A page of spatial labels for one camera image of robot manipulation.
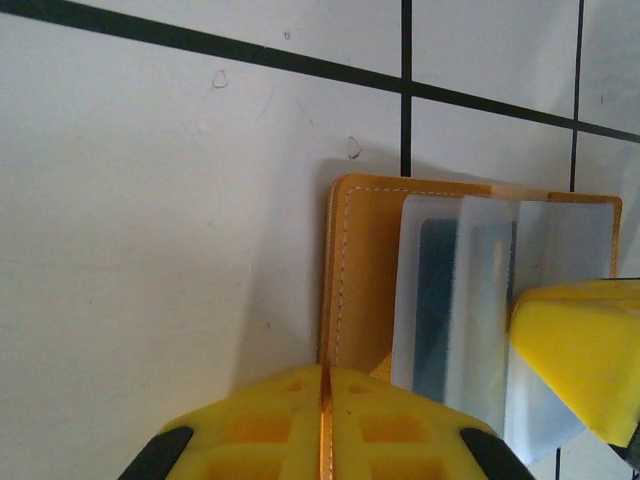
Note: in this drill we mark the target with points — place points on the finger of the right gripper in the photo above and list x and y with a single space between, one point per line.
575 350

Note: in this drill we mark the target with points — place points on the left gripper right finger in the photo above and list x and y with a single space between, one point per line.
400 435

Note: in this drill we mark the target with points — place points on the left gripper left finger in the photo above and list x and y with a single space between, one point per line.
250 430

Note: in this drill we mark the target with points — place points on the blue credit card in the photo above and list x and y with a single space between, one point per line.
435 300

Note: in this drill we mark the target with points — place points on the orange leather card holder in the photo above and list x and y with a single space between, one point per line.
370 250

